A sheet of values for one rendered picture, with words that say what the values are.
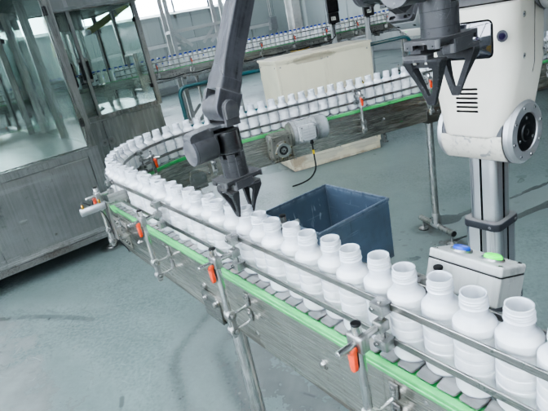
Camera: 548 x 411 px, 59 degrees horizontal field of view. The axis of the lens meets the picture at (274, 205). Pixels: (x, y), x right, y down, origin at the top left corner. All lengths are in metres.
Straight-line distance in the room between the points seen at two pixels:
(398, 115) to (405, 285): 2.27
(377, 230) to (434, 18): 0.96
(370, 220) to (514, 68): 0.63
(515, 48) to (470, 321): 0.72
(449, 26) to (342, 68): 4.54
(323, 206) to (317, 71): 3.45
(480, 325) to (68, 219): 3.73
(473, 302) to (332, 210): 1.21
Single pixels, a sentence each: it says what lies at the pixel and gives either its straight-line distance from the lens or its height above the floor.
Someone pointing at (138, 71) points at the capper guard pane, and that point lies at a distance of 6.31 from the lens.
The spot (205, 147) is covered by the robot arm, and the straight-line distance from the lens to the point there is 1.02.
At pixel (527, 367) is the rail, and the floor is 1.11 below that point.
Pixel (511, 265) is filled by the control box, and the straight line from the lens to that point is 0.89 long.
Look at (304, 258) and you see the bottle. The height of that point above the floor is 1.12.
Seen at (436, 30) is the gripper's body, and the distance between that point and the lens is 0.79.
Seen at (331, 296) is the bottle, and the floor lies 1.06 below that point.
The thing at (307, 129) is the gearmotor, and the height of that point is 1.00.
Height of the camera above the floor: 1.56
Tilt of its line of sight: 21 degrees down
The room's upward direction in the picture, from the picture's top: 12 degrees counter-clockwise
